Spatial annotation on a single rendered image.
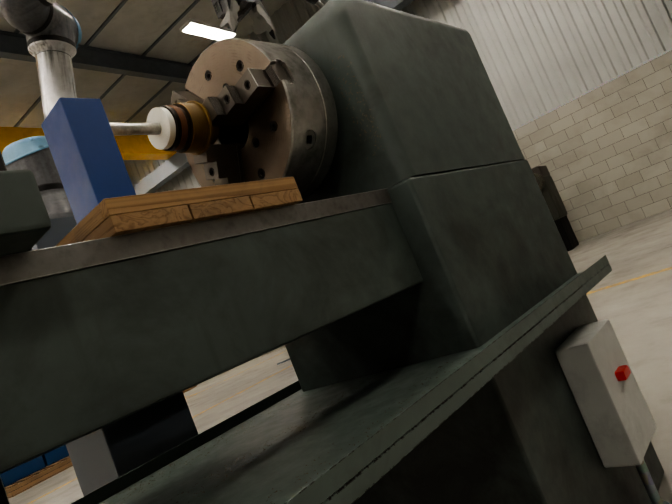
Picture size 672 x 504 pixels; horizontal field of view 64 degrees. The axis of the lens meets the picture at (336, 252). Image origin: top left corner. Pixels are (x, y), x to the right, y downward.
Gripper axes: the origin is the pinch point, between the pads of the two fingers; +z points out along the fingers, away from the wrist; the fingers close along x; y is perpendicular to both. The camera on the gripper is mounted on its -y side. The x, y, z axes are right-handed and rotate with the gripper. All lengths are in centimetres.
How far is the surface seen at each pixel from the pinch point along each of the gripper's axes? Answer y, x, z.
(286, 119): -25, 32, 37
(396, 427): -42, 54, 85
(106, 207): -30, 71, 50
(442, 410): -42, 45, 87
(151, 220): -30, 66, 53
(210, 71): -12.2, 31.7, 20.3
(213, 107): -18, 40, 31
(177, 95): -5.6, 35.7, 21.6
